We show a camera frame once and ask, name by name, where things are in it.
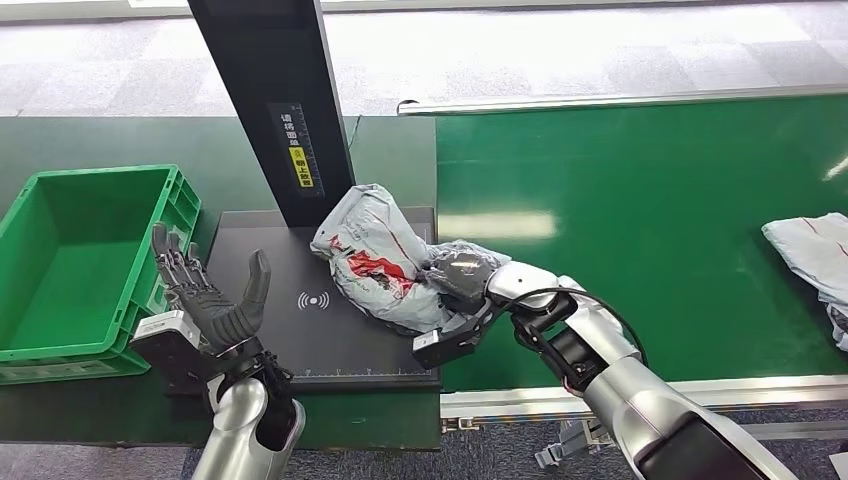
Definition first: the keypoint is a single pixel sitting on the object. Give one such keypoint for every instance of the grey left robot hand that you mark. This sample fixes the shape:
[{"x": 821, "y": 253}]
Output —
[{"x": 222, "y": 318}]

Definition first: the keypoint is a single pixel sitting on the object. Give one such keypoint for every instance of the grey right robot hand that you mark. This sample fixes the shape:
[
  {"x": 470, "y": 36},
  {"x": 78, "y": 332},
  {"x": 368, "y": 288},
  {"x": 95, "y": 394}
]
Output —
[{"x": 464, "y": 275}]

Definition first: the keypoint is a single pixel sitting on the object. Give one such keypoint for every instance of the grey red printed mailer package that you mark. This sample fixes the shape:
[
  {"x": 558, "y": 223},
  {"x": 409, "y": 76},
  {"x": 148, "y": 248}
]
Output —
[{"x": 371, "y": 238}]

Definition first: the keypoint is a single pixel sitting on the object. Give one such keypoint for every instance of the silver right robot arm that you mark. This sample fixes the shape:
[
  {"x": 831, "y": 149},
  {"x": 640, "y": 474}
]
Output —
[{"x": 629, "y": 397}]

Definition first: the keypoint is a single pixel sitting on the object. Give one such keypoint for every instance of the green conveyor belt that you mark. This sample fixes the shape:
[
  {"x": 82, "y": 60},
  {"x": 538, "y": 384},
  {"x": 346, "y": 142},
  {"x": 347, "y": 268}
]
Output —
[{"x": 662, "y": 185}]

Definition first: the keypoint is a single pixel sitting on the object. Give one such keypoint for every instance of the black scanner platform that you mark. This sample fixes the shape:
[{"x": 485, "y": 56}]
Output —
[{"x": 318, "y": 344}]

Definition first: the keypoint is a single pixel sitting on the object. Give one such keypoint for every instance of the green plastic crate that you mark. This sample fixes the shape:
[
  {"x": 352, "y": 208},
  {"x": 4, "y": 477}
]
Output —
[{"x": 79, "y": 265}]

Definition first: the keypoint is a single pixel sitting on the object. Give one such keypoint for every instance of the black yellow column label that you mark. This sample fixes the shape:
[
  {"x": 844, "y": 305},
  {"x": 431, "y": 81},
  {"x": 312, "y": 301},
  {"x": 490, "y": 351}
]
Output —
[{"x": 298, "y": 152}]

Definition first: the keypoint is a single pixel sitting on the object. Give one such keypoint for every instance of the black scanner column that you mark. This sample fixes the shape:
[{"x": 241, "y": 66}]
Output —
[{"x": 265, "y": 66}]

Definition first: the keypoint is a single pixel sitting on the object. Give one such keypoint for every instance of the white sheet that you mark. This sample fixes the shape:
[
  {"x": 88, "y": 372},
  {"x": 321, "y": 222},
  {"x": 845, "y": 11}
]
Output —
[{"x": 841, "y": 470}]

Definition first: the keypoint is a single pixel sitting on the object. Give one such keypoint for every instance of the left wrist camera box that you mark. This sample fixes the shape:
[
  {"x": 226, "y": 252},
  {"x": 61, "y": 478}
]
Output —
[{"x": 169, "y": 344}]

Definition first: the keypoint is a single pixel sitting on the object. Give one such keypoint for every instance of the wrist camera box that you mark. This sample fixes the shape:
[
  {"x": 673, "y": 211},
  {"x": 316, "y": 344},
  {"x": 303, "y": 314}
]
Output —
[
  {"x": 444, "y": 344},
  {"x": 169, "y": 344}
]

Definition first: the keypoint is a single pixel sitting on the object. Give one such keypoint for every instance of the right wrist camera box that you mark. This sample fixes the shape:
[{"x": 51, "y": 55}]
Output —
[{"x": 444, "y": 344}]

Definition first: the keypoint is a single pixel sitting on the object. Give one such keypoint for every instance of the grey metal bracket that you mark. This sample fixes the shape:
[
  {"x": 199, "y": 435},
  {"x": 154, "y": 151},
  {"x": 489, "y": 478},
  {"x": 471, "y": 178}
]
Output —
[{"x": 550, "y": 456}]

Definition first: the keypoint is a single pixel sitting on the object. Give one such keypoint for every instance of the aluminium conveyor rail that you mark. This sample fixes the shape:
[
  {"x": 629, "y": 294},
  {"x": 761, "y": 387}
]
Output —
[
  {"x": 782, "y": 391},
  {"x": 596, "y": 100}
]

